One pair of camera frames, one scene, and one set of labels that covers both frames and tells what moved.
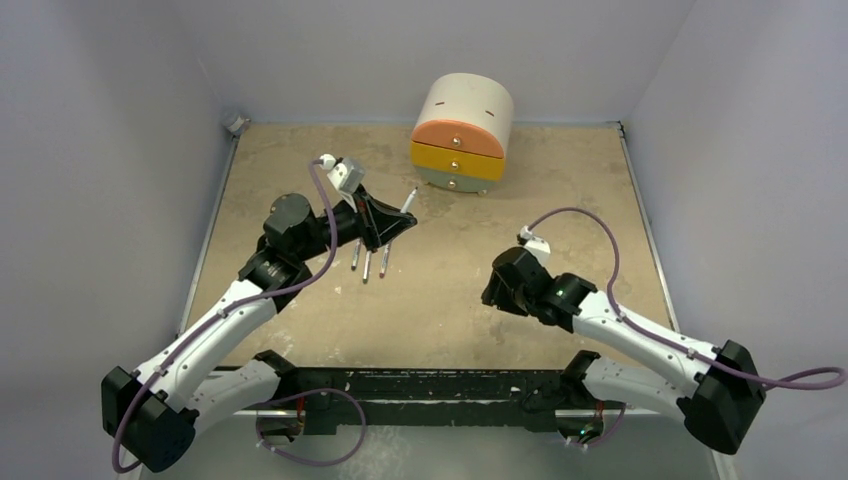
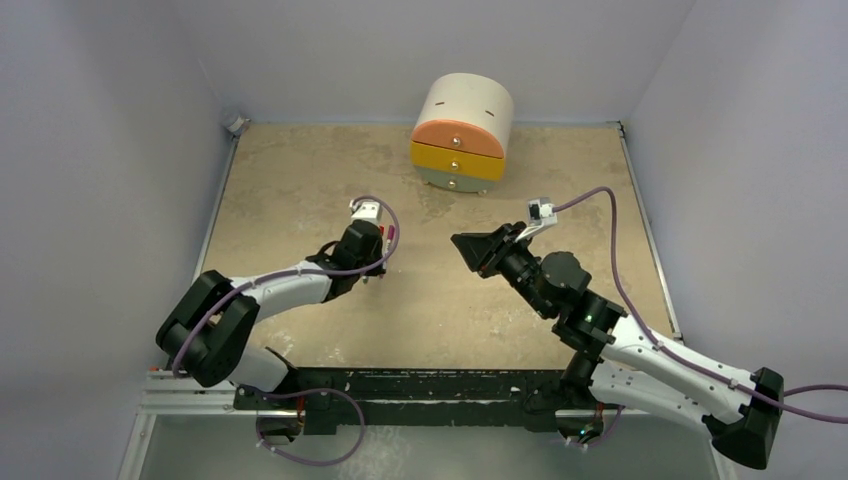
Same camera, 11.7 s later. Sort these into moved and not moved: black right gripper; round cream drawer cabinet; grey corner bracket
Moved: black right gripper
Not moved: grey corner bracket; round cream drawer cabinet
